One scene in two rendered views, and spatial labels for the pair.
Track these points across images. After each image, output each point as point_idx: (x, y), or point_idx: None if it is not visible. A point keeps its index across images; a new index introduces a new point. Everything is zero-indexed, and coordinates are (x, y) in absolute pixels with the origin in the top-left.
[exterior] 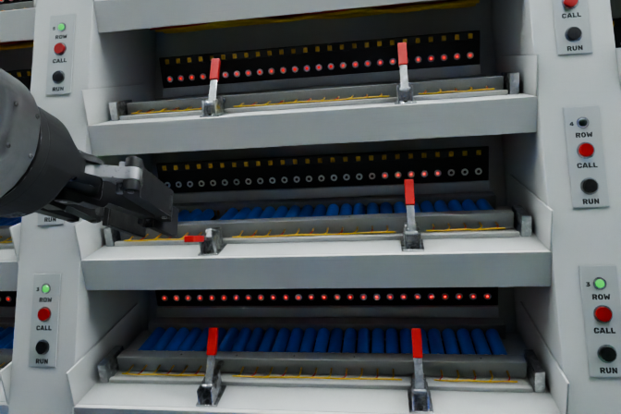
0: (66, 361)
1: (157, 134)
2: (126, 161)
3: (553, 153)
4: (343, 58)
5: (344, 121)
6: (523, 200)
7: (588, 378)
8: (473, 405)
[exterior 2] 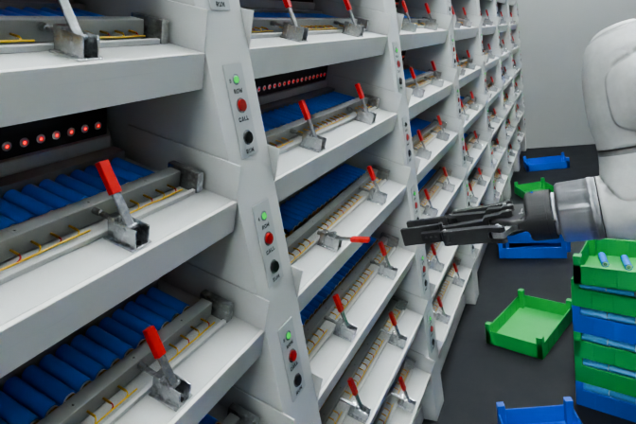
0: (308, 376)
1: (305, 173)
2: (511, 202)
3: (402, 140)
4: (285, 78)
5: (362, 139)
6: (369, 162)
7: None
8: (396, 264)
